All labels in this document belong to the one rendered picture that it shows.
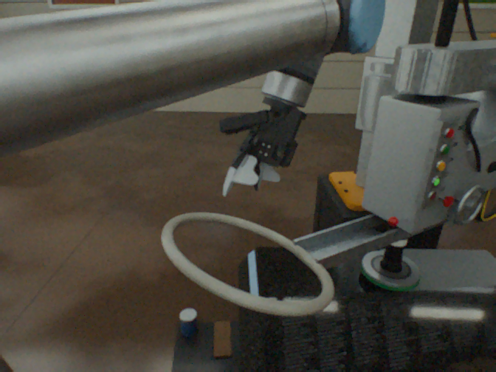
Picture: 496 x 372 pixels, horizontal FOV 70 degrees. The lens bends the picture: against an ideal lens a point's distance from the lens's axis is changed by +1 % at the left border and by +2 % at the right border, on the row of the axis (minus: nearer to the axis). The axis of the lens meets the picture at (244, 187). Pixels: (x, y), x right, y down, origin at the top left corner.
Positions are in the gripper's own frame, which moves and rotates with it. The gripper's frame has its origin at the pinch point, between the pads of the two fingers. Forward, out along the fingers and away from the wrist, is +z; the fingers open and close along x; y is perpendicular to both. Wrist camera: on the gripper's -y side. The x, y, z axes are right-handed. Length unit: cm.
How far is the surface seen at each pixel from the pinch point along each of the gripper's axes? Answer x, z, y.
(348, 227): 62, 11, 17
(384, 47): 140, -68, -10
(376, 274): 77, 27, 32
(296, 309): 7.1, 20.0, 19.2
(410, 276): 82, 23, 43
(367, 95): 142, -43, -9
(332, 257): 41.6, 17.0, 18.4
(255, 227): 41.7, 20.2, -8.2
